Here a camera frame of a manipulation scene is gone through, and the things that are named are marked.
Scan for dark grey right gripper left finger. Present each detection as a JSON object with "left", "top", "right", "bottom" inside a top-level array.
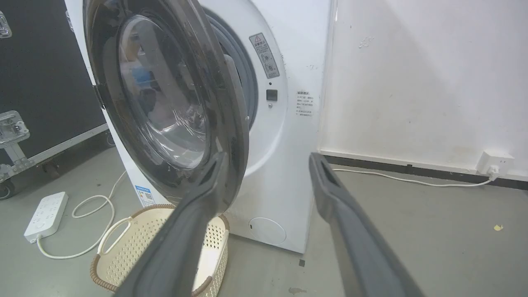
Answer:
[{"left": 114, "top": 151, "right": 229, "bottom": 297}]

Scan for dark round washing machine door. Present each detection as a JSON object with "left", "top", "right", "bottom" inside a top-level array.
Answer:
[{"left": 82, "top": 0, "right": 250, "bottom": 215}]

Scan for white cable along wall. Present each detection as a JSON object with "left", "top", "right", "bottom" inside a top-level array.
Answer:
[{"left": 332, "top": 167, "right": 495, "bottom": 188}]

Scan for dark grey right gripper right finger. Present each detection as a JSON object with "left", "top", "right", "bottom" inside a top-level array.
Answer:
[{"left": 309, "top": 152, "right": 425, "bottom": 297}]

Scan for white power strip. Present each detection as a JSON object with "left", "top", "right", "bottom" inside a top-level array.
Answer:
[{"left": 24, "top": 191, "right": 69, "bottom": 244}]

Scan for white wall socket with plug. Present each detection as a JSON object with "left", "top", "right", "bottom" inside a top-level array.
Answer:
[{"left": 476, "top": 150, "right": 515, "bottom": 179}]

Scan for black flight case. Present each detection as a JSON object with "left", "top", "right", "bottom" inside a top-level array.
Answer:
[{"left": 0, "top": 0, "right": 110, "bottom": 200}]

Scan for cream perforated laundry basket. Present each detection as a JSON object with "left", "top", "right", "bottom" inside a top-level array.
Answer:
[{"left": 90, "top": 204, "right": 230, "bottom": 297}]

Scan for white power strip cable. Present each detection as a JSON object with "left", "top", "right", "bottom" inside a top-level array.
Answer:
[{"left": 36, "top": 170, "right": 127, "bottom": 260}]

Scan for white front-load washing machine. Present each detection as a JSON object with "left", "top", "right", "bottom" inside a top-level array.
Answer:
[{"left": 65, "top": 0, "right": 333, "bottom": 254}]

